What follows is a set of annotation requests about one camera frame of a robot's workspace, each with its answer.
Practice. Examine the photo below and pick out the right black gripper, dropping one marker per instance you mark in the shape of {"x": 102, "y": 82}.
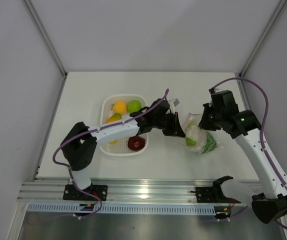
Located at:
{"x": 203, "y": 123}

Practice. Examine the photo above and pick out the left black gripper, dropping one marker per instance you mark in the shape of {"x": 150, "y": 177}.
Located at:
{"x": 175, "y": 129}

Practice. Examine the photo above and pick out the green lettuce head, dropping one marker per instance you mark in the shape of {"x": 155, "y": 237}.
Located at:
{"x": 198, "y": 140}

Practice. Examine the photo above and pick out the clear zip top bag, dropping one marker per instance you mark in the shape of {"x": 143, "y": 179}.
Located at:
{"x": 197, "y": 117}

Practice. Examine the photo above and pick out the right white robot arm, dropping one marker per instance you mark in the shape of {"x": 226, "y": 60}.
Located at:
{"x": 269, "y": 203}

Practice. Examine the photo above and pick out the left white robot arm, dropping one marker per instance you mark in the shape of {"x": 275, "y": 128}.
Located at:
{"x": 80, "y": 144}

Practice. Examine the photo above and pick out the red apple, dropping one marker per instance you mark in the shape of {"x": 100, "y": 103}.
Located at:
{"x": 136, "y": 143}

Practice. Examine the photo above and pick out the green apple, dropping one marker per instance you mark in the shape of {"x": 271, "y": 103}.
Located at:
{"x": 133, "y": 106}

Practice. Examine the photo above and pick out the orange fruit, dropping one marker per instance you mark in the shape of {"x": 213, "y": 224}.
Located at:
{"x": 120, "y": 107}

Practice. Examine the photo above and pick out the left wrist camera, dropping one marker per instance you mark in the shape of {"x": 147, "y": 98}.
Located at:
{"x": 172, "y": 104}

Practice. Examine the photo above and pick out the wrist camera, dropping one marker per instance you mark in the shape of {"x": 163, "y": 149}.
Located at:
{"x": 172, "y": 104}
{"x": 216, "y": 91}

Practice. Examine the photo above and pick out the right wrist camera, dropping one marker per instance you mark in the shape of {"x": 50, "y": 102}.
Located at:
{"x": 216, "y": 91}

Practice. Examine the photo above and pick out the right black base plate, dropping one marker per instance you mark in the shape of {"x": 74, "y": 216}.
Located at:
{"x": 211, "y": 195}

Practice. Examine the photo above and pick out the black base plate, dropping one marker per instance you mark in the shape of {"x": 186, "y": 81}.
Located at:
{"x": 211, "y": 195}
{"x": 72, "y": 194}

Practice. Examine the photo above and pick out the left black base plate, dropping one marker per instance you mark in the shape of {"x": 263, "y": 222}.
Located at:
{"x": 72, "y": 194}

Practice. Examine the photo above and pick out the right aluminium frame post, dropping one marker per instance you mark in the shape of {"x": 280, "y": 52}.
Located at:
{"x": 260, "y": 43}

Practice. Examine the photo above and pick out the aluminium frame post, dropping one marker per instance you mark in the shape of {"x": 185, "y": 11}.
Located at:
{"x": 36, "y": 20}
{"x": 260, "y": 43}

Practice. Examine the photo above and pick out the aluminium mounting rail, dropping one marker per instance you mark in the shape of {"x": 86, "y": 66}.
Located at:
{"x": 120, "y": 191}

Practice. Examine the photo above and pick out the white slotted cable duct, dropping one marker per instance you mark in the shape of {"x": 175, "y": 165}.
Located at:
{"x": 113, "y": 208}

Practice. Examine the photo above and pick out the left aluminium frame post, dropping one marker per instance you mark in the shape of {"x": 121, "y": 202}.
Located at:
{"x": 36, "y": 20}

